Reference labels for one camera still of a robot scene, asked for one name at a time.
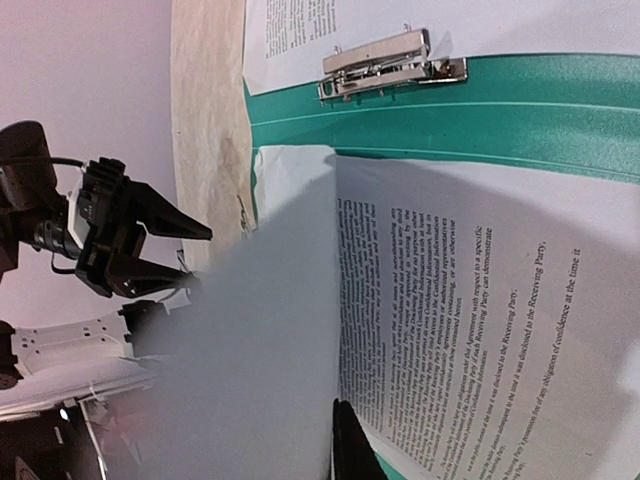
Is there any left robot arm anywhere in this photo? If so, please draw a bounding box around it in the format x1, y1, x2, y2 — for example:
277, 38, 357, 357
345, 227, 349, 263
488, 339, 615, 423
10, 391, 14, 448
1, 120, 213, 390

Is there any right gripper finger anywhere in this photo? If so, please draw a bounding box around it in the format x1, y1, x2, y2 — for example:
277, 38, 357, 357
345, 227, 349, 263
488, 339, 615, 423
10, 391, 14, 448
332, 399, 385, 480

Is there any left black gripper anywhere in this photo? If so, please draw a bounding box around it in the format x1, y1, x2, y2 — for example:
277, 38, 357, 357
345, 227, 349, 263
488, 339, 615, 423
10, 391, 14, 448
34, 157, 213, 298

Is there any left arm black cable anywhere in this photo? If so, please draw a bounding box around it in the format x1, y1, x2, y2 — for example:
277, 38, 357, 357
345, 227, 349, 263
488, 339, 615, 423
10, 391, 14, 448
0, 155, 86, 174

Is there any printed paper sheet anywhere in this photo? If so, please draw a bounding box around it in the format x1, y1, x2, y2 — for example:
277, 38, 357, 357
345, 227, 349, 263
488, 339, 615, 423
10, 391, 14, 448
242, 1, 639, 95
108, 147, 340, 479
252, 144, 640, 480

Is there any green file folder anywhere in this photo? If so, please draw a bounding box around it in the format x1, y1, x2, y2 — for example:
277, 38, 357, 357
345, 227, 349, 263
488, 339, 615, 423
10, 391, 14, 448
242, 52, 640, 480

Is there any folder spine metal clip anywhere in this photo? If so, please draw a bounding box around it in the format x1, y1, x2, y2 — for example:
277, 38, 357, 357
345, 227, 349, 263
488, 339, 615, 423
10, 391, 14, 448
317, 24, 469, 104

